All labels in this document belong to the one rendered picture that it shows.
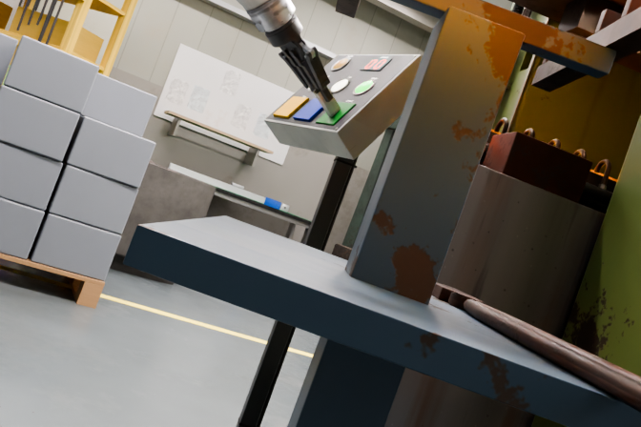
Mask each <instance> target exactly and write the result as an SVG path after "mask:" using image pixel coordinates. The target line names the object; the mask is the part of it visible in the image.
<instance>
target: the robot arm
mask: <svg viewBox="0 0 641 427"><path fill-rule="evenodd" d="M237 1H238V2H239V3H240V4H241V5H242V6H243V7H244V9H245V10H246V12H247V14H248V15H249V16H250V18H251V19H252V21H253V22H254V24H255V26H256V27H257V29H258V31H260V32H265V35H266V37H267V38H268V40H269V42H270V43H271V45H272V46H273V47H275V48H278V47H280V48H281V49H282V51H281V52H280V53H279V57H280V58H281V59H282V60H283V61H284V62H285V63H286V64H287V65H288V66H289V68H290V69H291V70H292V72H293V73H294V74H295V76H296V77H297V78H298V79H299V81H300V82H301V84H302V85H303V86H304V87H305V88H306V89H308V88H309V89H310V90H311V91H312V92H313V93H314V94H315V95H316V97H317V98H318V100H319V101H320V104H321V105H322V107H323V108H324V110H325V112H326V113H327V115H328V116H331V117H332V116H333V115H334V114H336V113H337V112H338V111H339V110H340V109H341V108H340V106H339V104H338V103H337V101H336V99H335V98H334V96H333V95H332V93H331V91H329V89H328V87H327V85H328V84H329V83H330V80H329V78H328V76H327V74H326V71H325V69H324V67H323V65H322V62H321V60H320V58H319V55H318V50H317V48H316V47H313V48H312V49H311V48H309V47H308V46H307V44H306V42H305V41H304V40H303V39H302V37H301V36H300V33H301V32H302V25H301V23H300V21H299V19H298V18H297V16H296V15H295V14H294V12H295V7H294V5H293V3H292V2H291V0H237Z"/></svg>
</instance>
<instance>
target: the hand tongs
mask: <svg viewBox="0 0 641 427"><path fill-rule="evenodd" d="M432 295H433V296H434V297H436V298H438V299H440V300H442V301H444V302H447V303H449V305H451V306H454V307H456V308H458V309H461V310H463V311H466V312H468V313H469V314H471V315H472V316H473V317H475V318H476V319H478V320H479V321H481V322H483V323H484V324H485V325H487V326H488V327H490V328H492V329H494V330H495V331H497V332H499V333H501V334H502V335H504V336H507V337H508V338H510V339H512V340H514V341H515V342H517V343H519V344H521V345H523V346H524V347H526V348H528V349H530V350H531V351H532V352H534V353H536V354H537V355H539V356H542V357H543V358H545V359H547V360H549V361H550V362H552V363H554V364H556V365H558V366H559V367H561V368H563V369H565V370H566V371H568V372H570V373H572V374H573V375H575V376H578V377H579V378H581V379H583V380H585V381H586V382H587V383H589V384H591V385H593V386H594V387H596V388H598V389H600V390H601V391H603V392H605V393H607V394H608V395H610V396H612V397H614V398H616V399H618V400H620V401H621V402H623V403H625V404H627V405H629V406H630V407H631V408H633V409H635V410H636V411H638V412H640V413H641V376H638V375H636V374H634V373H631V372H629V371H627V370H625V369H623V368H621V367H619V366H617V365H615V364H612V363H610V362H608V361H606V360H605V359H603V358H601V357H599V356H596V355H593V354H591V353H589V352H587V351H585V350H583V349H581V348H579V347H577V346H574V345H572V344H570V343H568V342H566V341H565V340H563V339H561V338H559V337H556V336H554V335H551V334H549V333H547V332H545V331H543V330H541V329H538V328H536V327H534V326H532V325H530V324H528V323H526V322H525V321H522V320H520V319H518V318H516V317H514V316H512V315H508V314H506V313H504V312H501V311H499V310H497V309H495V308H492V307H490V306H488V305H486V304H485V303H484V302H483V301H482V300H480V299H478V298H476V297H473V296H471V295H468V294H466V293H464V292H462V291H460V290H458V289H455V288H452V287H450V286H447V285H444V284H441V283H439V282H437V283H436V285H435V288H434V291H433V294H432Z"/></svg>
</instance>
